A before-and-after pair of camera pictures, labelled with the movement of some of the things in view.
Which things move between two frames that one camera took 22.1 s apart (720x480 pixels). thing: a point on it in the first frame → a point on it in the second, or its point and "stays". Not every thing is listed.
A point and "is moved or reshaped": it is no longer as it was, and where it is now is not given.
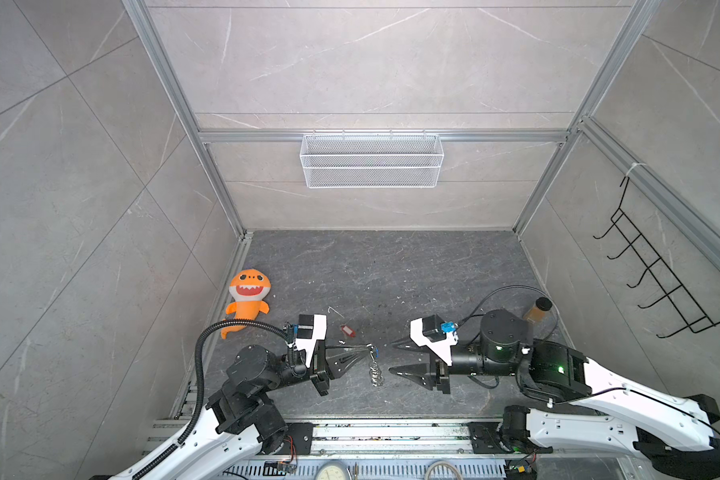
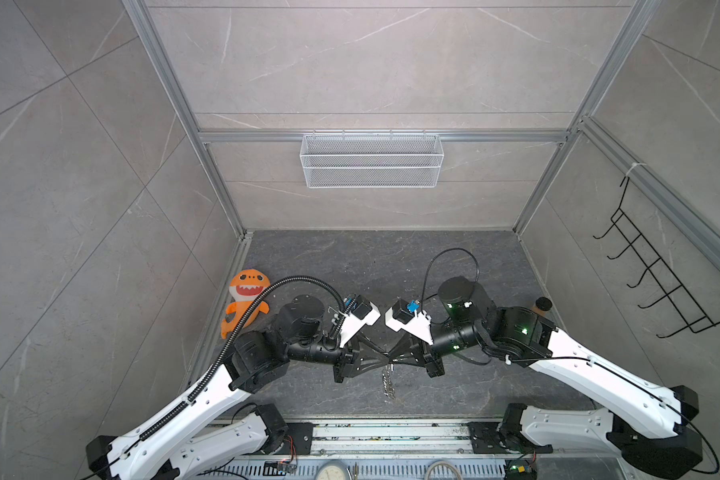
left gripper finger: x=345 y=352 → x=363 y=343
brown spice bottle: x=536 y=314 stays
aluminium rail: x=165 y=438 stays
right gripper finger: x=418 y=373 → x=410 y=357
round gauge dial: x=332 y=470 stays
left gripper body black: x=318 y=376 → x=344 y=362
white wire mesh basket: x=371 y=161 stays
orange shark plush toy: x=247 y=288 stays
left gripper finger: x=340 y=358 → x=367 y=361
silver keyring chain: x=376 y=375 is moved or reshaped
